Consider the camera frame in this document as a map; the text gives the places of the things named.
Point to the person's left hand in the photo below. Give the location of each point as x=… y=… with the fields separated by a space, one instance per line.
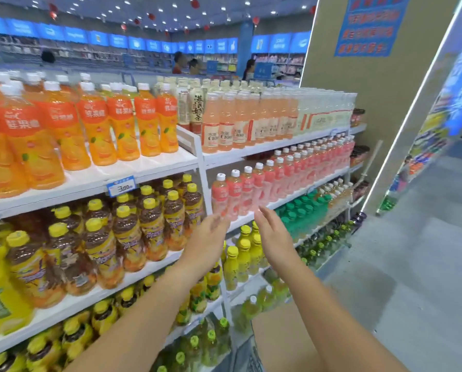
x=203 y=247

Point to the rows of light pink drinks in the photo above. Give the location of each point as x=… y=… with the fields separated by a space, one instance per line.
x=211 y=123

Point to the person's right hand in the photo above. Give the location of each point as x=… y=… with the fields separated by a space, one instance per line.
x=281 y=247

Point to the blue floor sign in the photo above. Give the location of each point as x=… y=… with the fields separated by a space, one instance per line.
x=262 y=70

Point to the rows of clear white label bottles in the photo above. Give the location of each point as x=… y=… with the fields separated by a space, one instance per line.
x=324 y=112

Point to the yellow green drink bottle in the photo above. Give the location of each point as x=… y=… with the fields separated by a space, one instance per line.
x=105 y=89
x=129 y=90

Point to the rows of bright yellow bottles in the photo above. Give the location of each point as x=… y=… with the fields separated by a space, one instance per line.
x=243 y=259

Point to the cluster of dark red bottles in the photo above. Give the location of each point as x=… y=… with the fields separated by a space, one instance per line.
x=357 y=116
x=360 y=189
x=359 y=154

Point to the blue rail display counter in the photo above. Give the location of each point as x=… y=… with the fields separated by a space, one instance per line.
x=99 y=71

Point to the rows of peach drink bottles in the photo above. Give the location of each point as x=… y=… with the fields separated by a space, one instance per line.
x=234 y=193

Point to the person's right forearm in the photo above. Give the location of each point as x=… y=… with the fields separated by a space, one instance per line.
x=331 y=325

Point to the beige pillar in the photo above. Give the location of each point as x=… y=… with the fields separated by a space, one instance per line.
x=331 y=92

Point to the person's left forearm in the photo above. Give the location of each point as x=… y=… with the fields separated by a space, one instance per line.
x=138 y=325

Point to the rows of yellow cap bottles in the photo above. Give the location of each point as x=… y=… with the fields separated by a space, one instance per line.
x=128 y=236

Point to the clear bottle white cap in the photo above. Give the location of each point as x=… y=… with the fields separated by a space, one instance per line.
x=269 y=296
x=252 y=306

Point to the cluster of dark purple bottles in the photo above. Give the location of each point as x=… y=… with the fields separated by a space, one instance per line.
x=359 y=217

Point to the blue illuminated sign band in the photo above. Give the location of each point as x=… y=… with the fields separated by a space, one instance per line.
x=99 y=38

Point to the blue wall pillar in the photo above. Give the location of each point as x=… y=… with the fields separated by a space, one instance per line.
x=245 y=46

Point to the colourful goods shelf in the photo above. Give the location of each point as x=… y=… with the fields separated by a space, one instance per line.
x=421 y=151

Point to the rows of green cap bottles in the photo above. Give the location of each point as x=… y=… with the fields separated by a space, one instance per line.
x=298 y=218

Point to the blue notice poster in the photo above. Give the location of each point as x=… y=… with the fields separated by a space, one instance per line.
x=370 y=27

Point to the blue white price tag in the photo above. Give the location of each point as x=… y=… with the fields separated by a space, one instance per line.
x=121 y=186

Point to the rows of cream tea bottles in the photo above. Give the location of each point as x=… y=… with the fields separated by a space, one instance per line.
x=196 y=108

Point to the rows of yellow label bottles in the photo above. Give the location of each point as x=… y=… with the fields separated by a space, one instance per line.
x=103 y=313

